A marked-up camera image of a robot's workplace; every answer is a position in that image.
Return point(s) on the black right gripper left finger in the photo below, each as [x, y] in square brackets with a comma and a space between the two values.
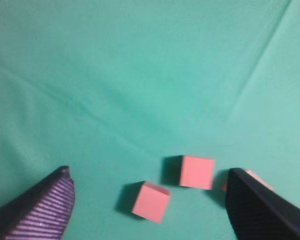
[42, 212]

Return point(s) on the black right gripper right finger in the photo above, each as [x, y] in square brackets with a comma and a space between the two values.
[258, 213]

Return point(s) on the pink cube column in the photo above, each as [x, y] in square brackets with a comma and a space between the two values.
[255, 176]
[188, 171]
[143, 201]

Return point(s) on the green cloth backdrop and cover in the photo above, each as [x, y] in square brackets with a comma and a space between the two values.
[112, 87]

